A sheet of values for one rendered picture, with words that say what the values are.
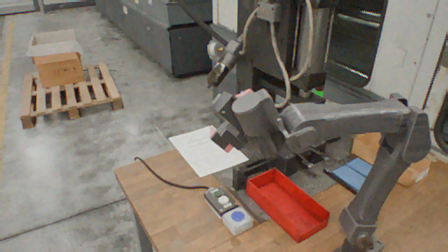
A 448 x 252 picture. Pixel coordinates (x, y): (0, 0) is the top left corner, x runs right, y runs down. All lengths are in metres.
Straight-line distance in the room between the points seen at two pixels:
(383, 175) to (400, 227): 0.37
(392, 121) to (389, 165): 0.12
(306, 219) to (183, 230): 0.37
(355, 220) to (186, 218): 0.49
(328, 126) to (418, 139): 0.20
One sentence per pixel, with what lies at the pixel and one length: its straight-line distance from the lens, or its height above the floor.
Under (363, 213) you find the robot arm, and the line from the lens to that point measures 0.85.
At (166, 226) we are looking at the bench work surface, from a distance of 1.03.
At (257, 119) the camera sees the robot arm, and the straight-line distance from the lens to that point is 0.58.
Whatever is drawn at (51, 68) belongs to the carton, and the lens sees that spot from 4.16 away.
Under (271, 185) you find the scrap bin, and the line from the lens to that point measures 1.15.
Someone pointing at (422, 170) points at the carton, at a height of 0.92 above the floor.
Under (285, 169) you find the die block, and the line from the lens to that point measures 1.17.
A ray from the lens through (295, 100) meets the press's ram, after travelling 1.11.
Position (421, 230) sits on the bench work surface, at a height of 0.90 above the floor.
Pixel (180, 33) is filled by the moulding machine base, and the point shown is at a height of 0.60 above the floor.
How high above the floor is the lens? 1.65
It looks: 31 degrees down
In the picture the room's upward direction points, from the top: straight up
